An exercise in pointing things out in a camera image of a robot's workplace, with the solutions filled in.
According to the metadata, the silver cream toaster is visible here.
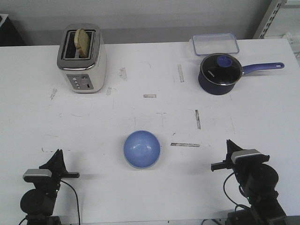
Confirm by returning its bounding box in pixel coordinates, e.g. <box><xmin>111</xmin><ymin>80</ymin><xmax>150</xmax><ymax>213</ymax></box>
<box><xmin>57</xmin><ymin>23</ymin><xmax>107</xmax><ymax>93</ymax></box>

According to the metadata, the dark blue saucepan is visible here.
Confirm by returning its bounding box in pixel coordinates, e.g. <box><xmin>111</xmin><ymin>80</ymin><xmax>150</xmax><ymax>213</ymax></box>
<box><xmin>198</xmin><ymin>53</ymin><xmax>285</xmax><ymax>95</ymax></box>

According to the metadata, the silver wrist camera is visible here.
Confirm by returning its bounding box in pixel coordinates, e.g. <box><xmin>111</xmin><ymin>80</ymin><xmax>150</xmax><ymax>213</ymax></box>
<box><xmin>22</xmin><ymin>169</ymin><xmax>52</xmax><ymax>183</ymax></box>
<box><xmin>231</xmin><ymin>149</ymin><xmax>261</xmax><ymax>164</ymax></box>

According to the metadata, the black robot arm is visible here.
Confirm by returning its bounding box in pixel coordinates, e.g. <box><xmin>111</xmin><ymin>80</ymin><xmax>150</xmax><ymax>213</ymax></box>
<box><xmin>211</xmin><ymin>140</ymin><xmax>288</xmax><ymax>225</ymax></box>
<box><xmin>20</xmin><ymin>149</ymin><xmax>80</xmax><ymax>225</ymax></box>

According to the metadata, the toast bread slice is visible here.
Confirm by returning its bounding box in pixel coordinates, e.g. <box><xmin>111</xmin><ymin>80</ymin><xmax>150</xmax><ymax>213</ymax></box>
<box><xmin>74</xmin><ymin>29</ymin><xmax>90</xmax><ymax>58</ymax></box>

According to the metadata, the black object top left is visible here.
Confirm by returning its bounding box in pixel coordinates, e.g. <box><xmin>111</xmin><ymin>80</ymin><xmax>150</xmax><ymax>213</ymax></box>
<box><xmin>0</xmin><ymin>14</ymin><xmax>26</xmax><ymax>47</ymax></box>

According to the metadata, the blue bowl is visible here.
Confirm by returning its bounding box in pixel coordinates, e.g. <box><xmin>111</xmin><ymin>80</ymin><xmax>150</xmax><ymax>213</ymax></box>
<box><xmin>123</xmin><ymin>130</ymin><xmax>161</xmax><ymax>169</ymax></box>

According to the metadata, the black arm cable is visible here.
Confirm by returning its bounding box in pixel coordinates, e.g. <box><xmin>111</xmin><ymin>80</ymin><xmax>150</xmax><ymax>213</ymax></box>
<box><xmin>223</xmin><ymin>172</ymin><xmax>249</xmax><ymax>209</ymax></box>
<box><xmin>58</xmin><ymin>180</ymin><xmax>82</xmax><ymax>225</ymax></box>

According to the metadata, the clear plastic container blue rim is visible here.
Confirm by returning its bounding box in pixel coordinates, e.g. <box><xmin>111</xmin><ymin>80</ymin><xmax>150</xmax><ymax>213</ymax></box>
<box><xmin>189</xmin><ymin>33</ymin><xmax>240</xmax><ymax>56</ymax></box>

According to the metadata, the grey metal shelf post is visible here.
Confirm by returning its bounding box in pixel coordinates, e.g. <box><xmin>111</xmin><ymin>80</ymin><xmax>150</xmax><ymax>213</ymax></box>
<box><xmin>253</xmin><ymin>0</ymin><xmax>287</xmax><ymax>39</ymax></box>

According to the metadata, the glass lid blue knob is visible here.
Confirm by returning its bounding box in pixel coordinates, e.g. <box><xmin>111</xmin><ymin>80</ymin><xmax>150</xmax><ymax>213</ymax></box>
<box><xmin>200</xmin><ymin>53</ymin><xmax>243</xmax><ymax>86</ymax></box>

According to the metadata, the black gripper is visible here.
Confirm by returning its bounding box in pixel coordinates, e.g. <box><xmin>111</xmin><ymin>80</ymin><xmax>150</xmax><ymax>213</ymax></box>
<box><xmin>38</xmin><ymin>150</ymin><xmax>80</xmax><ymax>185</ymax></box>
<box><xmin>210</xmin><ymin>139</ymin><xmax>270</xmax><ymax>173</ymax></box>

